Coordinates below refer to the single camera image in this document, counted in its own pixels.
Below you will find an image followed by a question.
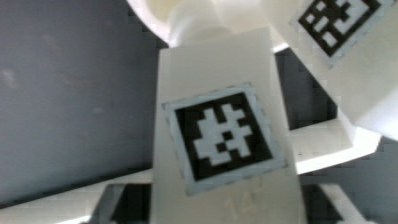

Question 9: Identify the white stool leg with tag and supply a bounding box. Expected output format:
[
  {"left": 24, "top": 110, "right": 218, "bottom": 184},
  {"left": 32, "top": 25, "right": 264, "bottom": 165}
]
[{"left": 261, "top": 0, "right": 398, "bottom": 140}]

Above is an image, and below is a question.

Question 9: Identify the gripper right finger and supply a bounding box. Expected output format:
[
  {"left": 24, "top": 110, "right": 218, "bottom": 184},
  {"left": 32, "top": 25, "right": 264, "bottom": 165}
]
[{"left": 302, "top": 183, "right": 376, "bottom": 224}]

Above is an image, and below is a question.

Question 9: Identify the white round stool seat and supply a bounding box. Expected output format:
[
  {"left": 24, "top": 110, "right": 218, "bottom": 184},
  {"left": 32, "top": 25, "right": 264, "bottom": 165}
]
[{"left": 126, "top": 0, "right": 287, "bottom": 52}]

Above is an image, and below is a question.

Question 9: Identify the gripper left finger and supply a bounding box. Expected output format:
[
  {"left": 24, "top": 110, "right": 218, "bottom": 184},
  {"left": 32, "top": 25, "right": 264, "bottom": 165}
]
[{"left": 87, "top": 183, "right": 149, "bottom": 224}]

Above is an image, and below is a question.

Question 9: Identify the white right fence wall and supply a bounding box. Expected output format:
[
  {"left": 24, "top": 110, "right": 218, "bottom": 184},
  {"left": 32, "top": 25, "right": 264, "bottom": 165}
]
[{"left": 289, "top": 118, "right": 382, "bottom": 174}]

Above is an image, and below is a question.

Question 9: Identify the white front fence wall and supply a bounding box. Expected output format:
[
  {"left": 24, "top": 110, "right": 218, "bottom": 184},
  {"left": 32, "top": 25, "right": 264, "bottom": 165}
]
[{"left": 0, "top": 169, "right": 152, "bottom": 224}]

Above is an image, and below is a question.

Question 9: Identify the white fence wall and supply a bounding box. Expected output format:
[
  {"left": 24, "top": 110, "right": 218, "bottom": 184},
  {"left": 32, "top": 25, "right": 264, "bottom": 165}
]
[
  {"left": 289, "top": 118, "right": 382, "bottom": 174},
  {"left": 0, "top": 169, "right": 152, "bottom": 224}
]

